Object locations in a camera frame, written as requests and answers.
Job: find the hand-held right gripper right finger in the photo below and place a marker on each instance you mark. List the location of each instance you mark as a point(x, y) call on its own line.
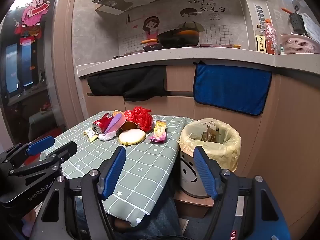
point(205, 172)

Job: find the wooden kitchen cabinet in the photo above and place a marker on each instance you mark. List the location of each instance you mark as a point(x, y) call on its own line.
point(180, 77)

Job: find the red soda can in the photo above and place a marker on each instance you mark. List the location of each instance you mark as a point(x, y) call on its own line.
point(101, 125)

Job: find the white tissue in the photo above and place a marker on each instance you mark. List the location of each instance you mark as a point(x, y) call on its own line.
point(106, 136)

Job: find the black cloth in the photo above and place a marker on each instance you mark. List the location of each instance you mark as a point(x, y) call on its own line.
point(125, 82)

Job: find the black gas stove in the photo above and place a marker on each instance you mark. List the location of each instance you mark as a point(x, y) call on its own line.
point(150, 47)

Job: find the white vented pipe cover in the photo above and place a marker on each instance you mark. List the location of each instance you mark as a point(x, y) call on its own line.
point(260, 12)

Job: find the small purple wrapper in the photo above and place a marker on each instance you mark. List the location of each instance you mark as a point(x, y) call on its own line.
point(157, 138)

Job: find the blue towel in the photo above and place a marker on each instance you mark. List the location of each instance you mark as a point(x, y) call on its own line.
point(230, 87)

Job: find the pink plastic basket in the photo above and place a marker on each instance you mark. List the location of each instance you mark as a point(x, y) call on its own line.
point(300, 45)

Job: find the cream snack packet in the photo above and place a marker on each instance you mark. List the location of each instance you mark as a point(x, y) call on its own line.
point(91, 135)

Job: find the green checked tablecloth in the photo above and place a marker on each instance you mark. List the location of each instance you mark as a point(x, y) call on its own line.
point(140, 165)

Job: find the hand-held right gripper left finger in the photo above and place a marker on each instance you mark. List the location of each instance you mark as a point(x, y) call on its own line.
point(112, 172)

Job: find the brown paper cup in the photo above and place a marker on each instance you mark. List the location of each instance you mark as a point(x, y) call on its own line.
point(128, 125)

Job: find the grey kitchen countertop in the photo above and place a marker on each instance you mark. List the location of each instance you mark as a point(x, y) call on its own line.
point(175, 58)

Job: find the cartoon wall sticker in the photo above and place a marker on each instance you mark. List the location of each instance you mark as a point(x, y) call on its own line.
point(150, 27)

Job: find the small yellow dish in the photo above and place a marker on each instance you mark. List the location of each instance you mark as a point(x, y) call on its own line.
point(237, 46)

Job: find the white cloth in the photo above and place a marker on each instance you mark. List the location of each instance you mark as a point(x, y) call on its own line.
point(312, 27)

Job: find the black box grater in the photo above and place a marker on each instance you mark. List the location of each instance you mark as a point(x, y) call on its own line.
point(297, 23)

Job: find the low wooden stool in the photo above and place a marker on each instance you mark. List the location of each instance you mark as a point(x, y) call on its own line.
point(192, 205)

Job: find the glass sliding door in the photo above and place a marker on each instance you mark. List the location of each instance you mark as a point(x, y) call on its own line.
point(15, 80)

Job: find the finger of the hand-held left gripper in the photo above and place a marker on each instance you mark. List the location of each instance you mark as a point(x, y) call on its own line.
point(65, 151)
point(40, 145)

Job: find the beige woven basket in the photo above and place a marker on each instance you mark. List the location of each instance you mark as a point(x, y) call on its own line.
point(230, 142)

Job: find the fortune god window decal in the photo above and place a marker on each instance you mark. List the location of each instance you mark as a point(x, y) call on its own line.
point(35, 12)

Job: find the gold wafer wrapper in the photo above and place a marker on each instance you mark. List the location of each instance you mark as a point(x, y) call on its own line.
point(160, 128)

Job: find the white smiley trash bin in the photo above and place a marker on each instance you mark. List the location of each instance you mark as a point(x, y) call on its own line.
point(187, 177)

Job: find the red drink bottle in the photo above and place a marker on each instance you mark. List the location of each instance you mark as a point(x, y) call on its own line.
point(270, 37)

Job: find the red plastic bag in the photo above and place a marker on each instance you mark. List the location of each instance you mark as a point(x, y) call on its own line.
point(141, 118)

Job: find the small teal bottle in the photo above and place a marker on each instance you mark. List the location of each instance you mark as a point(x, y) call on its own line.
point(281, 48)

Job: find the person's jeans leg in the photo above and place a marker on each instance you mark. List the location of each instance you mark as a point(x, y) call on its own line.
point(160, 220)

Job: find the clear oil bottle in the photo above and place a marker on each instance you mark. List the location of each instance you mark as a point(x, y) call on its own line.
point(260, 42)

